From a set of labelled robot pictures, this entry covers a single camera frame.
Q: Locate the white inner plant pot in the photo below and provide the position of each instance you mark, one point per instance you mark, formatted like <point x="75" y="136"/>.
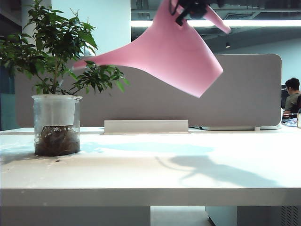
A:
<point x="56" y="110"/>

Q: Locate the grey cabinet under table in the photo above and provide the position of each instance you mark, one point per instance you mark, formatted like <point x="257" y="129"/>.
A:
<point x="258" y="216"/>

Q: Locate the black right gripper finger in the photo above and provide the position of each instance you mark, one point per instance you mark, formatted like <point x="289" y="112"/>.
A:
<point x="181" y="18"/>

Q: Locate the grey desk divider panel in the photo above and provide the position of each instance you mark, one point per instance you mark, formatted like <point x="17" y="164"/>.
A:
<point x="141" y="101"/>

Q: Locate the small tan box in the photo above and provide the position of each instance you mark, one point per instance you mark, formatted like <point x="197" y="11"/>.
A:
<point x="299" y="120"/>

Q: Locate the clear glass plant pot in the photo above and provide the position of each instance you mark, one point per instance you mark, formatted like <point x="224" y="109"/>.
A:
<point x="38" y="131"/>

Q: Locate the green leafy plant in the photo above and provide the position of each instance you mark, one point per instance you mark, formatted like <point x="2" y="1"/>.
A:
<point x="56" y="35"/>

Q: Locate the pink plastic watering can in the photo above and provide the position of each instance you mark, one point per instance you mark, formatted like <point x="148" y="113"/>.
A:
<point x="176" y="58"/>

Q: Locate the long ceiling strip light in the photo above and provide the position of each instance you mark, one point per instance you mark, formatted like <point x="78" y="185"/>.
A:
<point x="258" y="23"/>

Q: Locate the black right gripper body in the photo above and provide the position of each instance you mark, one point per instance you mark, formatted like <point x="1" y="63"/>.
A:
<point x="196" y="9"/>

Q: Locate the seated person in green shirt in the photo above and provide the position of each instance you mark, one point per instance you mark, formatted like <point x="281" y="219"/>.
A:
<point x="292" y="99"/>

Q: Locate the small black pendant lamp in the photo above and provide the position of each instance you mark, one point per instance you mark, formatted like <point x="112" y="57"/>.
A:
<point x="227" y="45"/>

